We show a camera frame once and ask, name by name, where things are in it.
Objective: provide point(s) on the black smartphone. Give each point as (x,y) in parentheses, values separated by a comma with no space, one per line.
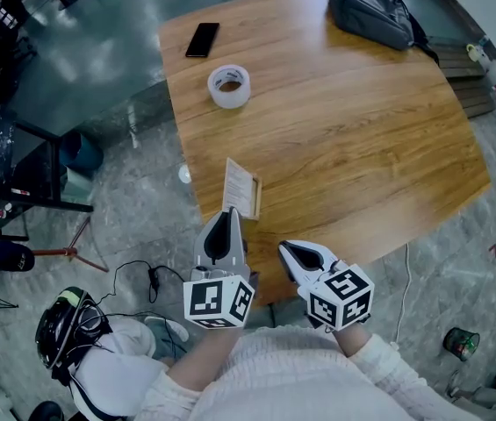
(203,40)

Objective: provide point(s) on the yellow cup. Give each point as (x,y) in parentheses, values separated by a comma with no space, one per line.
(472,53)

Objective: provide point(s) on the dark wooden pallet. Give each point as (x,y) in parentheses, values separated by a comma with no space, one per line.
(467,86)

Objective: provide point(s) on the grey waste bin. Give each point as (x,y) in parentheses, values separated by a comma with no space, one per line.
(78,187)

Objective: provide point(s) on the dark grey backpack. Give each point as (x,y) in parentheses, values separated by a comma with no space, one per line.
(370,11)

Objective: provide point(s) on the black cap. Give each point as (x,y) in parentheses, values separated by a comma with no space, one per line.
(10,257)

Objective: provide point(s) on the clear tape roll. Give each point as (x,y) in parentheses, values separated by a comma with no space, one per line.
(229,97)

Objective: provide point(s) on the person's right forearm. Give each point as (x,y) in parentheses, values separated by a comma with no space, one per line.
(357,342)

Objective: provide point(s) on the person's left forearm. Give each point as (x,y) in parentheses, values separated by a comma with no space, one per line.
(203,358)

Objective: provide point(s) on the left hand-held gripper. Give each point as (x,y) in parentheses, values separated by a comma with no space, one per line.
(217,298)

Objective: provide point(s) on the white printed paper sheet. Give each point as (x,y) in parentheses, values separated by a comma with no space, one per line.
(236,184)

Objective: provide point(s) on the black desk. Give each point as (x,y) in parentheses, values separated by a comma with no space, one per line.
(32,165)

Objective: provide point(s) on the person's white knitted sweater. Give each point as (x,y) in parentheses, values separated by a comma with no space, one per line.
(291,375)

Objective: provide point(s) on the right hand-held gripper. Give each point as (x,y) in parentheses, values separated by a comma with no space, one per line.
(340,298)

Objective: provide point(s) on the teal waste bin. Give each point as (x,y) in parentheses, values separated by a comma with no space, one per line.
(83,156)

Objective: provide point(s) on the black mesh pen cup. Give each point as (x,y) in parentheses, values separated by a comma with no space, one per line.
(460,344)

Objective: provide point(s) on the wooden table with white legs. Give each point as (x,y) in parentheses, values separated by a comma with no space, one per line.
(340,147)

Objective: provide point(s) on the red tripod stand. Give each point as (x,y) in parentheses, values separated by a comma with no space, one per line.
(50,251)

